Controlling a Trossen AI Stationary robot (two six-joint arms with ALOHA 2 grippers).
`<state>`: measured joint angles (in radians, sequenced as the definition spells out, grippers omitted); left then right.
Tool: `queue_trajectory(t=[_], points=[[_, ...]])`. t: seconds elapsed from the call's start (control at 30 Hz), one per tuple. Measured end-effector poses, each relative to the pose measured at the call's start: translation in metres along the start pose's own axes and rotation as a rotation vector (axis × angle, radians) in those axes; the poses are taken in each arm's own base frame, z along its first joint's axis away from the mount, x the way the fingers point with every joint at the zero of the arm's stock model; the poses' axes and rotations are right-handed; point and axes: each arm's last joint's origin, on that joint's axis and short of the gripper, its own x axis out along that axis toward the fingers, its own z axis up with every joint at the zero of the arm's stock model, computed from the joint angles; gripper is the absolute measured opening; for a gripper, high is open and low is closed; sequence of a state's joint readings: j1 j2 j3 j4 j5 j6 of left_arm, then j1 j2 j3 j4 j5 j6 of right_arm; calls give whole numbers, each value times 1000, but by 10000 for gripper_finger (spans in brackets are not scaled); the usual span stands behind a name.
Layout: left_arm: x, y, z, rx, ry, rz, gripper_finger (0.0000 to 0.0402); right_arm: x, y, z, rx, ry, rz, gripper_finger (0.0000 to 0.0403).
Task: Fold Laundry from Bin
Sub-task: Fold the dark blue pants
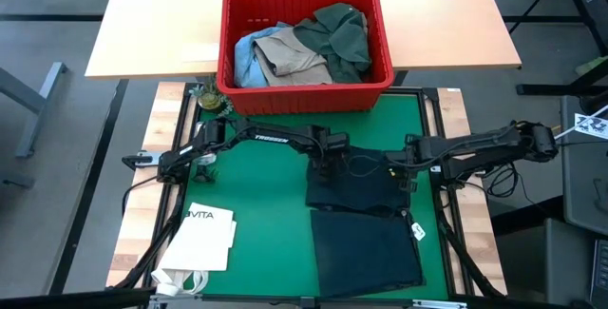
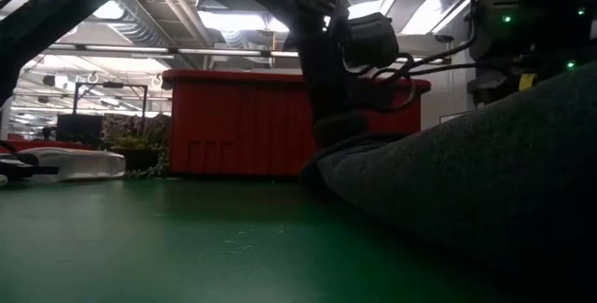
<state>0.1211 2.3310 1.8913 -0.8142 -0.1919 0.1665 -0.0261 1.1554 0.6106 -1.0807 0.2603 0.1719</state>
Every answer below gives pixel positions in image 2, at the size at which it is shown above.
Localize small potted succulent plant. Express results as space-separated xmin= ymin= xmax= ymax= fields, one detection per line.
xmin=109 ymin=125 xmax=173 ymax=179

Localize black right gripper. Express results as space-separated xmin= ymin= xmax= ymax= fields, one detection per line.
xmin=467 ymin=66 xmax=538 ymax=106

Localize dark blue denim jeans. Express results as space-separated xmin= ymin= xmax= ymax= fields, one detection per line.
xmin=298 ymin=60 xmax=597 ymax=303

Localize green table mat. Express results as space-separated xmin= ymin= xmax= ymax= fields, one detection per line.
xmin=0 ymin=175 xmax=514 ymax=303

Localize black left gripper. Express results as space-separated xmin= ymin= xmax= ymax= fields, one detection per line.
xmin=298 ymin=8 xmax=372 ymax=120

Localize small black stand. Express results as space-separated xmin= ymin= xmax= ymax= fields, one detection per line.
xmin=0 ymin=140 xmax=61 ymax=182

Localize long ceiling light strip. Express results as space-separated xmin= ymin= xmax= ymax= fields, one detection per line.
xmin=46 ymin=44 xmax=299 ymax=60

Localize black gantry frame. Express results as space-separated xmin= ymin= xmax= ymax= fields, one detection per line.
xmin=72 ymin=81 xmax=149 ymax=117

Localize red plastic laundry bin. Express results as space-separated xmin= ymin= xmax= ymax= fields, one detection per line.
xmin=161 ymin=69 xmax=433 ymax=178

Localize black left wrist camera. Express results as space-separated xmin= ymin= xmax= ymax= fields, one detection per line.
xmin=347 ymin=11 xmax=401 ymax=69

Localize clear package with orange label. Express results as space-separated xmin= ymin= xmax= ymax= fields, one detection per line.
xmin=21 ymin=147 xmax=127 ymax=183

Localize large silver ventilation duct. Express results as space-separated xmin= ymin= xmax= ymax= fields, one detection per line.
xmin=92 ymin=0 xmax=178 ymax=48

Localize black monitor box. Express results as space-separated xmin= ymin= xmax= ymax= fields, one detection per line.
xmin=55 ymin=114 xmax=106 ymax=146

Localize red background table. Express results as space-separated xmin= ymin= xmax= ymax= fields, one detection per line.
xmin=0 ymin=139 xmax=102 ymax=153

